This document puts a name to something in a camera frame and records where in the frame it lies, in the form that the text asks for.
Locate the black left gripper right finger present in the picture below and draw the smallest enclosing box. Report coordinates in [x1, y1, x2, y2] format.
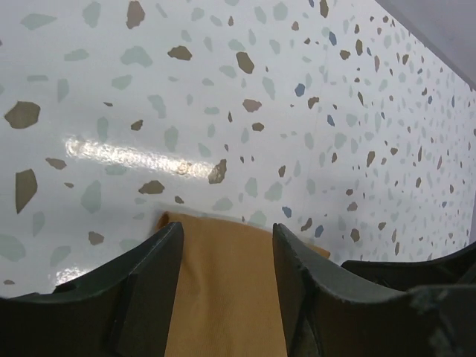
[272, 224, 475, 356]

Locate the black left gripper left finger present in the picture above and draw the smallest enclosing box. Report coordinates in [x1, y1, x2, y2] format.
[1, 222, 184, 356]

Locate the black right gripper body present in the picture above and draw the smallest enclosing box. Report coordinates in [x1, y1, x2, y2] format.
[341, 243, 475, 291]

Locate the tan tank top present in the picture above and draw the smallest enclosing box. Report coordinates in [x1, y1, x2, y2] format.
[155, 210, 331, 357]

